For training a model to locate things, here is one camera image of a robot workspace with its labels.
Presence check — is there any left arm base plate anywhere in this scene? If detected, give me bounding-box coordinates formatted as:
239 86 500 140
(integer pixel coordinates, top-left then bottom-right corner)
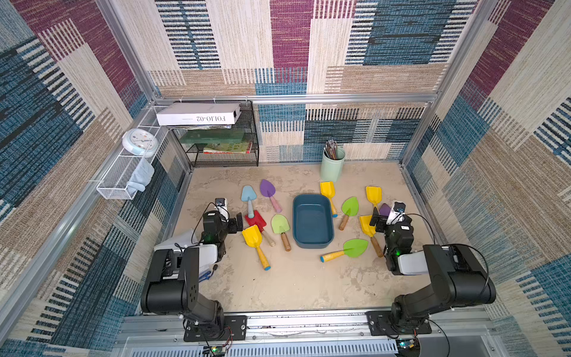
183 315 248 342

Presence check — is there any yellow shovel blue tip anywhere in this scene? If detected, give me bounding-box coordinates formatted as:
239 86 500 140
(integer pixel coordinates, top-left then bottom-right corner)
320 181 338 218
242 225 271 271

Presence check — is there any colored pencils bundle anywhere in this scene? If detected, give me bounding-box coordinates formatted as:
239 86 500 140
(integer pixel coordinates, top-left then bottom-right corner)
324 139 339 160

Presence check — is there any white folio box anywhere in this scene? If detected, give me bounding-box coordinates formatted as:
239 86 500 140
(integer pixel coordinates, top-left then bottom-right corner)
157 103 241 126

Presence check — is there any light blue cloth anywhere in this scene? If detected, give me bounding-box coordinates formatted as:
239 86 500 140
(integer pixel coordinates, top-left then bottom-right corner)
126 159 155 196

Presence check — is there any purple trowel pink handle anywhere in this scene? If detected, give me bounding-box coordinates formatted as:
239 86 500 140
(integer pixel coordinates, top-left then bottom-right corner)
260 179 282 214
379 203 392 218

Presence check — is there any red shovel wooden handle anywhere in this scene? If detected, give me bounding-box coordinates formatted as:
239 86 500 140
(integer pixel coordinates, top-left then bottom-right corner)
245 210 276 247

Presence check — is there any colourful book on shelf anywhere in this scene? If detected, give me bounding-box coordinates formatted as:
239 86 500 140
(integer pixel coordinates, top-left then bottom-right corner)
202 142 253 154

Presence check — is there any light blue trowel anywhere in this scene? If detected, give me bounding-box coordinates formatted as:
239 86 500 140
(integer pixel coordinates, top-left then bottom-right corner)
241 185 257 219

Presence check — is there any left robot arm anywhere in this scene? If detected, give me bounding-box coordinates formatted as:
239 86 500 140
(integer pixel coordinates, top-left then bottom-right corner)
141 208 247 344

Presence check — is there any green trowel wooden handle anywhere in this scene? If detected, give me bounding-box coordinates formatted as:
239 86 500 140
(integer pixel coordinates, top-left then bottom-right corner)
339 196 359 231
271 214 291 251

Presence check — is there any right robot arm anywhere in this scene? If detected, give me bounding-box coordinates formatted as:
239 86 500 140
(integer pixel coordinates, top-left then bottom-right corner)
360 205 497 339

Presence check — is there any white round clock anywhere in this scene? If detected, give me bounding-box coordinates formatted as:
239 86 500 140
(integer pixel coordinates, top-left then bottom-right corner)
122 128 159 158

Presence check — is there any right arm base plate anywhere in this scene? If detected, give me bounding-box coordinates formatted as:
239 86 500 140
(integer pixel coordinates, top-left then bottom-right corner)
365 310 432 339

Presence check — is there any mint green pencil cup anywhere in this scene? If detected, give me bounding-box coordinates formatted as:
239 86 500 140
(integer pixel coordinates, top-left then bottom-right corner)
320 147 346 182

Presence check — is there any white wire basket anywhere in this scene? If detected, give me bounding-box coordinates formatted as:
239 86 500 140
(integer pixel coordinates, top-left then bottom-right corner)
97 126 168 200

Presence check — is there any green trowel yellow handle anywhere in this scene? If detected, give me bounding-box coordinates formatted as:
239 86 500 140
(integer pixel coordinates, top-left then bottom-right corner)
320 239 368 263

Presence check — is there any black wire shelf rack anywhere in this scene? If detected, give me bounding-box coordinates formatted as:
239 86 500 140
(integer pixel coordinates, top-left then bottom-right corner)
172 101 260 168

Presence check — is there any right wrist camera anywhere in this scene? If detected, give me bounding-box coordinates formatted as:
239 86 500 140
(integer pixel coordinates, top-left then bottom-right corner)
387 201 406 226

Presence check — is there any dark teal storage box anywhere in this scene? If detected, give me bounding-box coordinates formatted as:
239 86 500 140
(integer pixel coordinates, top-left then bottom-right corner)
293 193 335 249

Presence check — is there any green book on shelf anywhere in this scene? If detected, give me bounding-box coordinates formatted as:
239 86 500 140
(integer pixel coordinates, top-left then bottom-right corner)
179 129 245 146

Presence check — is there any open white book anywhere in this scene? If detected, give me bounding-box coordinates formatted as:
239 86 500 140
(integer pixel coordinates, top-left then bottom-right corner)
153 229 218 283

